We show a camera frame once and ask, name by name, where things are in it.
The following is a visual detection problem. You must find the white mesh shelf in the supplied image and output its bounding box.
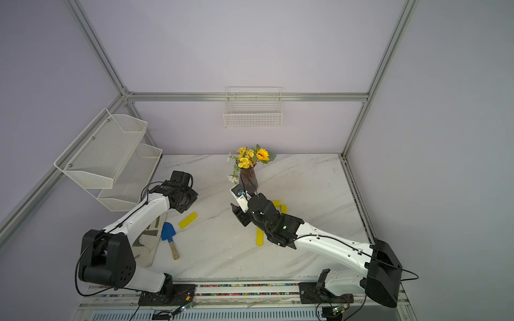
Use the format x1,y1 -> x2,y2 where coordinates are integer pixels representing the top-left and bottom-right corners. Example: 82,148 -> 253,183
54,109 -> 147,189
95,143 -> 162,212

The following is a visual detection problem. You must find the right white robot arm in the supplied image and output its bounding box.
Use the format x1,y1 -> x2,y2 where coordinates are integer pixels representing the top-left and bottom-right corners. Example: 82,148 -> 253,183
230,185 -> 403,308

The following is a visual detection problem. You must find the yellow flower bouquet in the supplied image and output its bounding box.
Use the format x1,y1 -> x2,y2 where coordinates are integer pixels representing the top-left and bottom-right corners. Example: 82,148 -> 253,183
228,144 -> 277,183

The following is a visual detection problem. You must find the dark ribbed vase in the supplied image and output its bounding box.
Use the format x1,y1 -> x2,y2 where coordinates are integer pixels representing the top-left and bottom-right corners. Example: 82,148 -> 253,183
239,168 -> 258,194

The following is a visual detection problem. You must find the upper white mesh shelf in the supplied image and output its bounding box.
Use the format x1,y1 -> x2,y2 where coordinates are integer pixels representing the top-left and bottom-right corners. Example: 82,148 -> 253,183
54,109 -> 147,189

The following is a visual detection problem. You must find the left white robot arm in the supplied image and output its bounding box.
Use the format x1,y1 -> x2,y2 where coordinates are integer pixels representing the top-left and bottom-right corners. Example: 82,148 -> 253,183
74,171 -> 198,297

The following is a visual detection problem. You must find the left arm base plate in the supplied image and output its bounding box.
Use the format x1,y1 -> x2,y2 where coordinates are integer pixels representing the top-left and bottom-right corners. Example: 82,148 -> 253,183
138,284 -> 197,306

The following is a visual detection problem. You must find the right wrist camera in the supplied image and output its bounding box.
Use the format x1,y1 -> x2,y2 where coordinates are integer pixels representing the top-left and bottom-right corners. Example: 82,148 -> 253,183
230,185 -> 248,213

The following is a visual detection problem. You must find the lower white mesh shelf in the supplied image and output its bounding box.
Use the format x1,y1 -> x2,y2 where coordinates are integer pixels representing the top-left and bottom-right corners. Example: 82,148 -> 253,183
95,143 -> 162,212

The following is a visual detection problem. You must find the white wire wall basket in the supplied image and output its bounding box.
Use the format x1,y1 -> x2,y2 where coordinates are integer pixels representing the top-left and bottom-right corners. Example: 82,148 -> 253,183
223,86 -> 283,129

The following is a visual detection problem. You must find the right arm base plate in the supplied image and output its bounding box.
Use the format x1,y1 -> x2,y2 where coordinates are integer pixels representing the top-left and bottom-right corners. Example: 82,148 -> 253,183
298,282 -> 354,304

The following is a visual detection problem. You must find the blue spatula wooden handle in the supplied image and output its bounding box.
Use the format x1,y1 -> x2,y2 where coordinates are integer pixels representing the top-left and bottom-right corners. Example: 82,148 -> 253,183
161,222 -> 180,260

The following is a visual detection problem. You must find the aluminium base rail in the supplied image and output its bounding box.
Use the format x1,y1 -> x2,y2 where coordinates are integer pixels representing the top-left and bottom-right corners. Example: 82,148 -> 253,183
73,280 -> 417,320

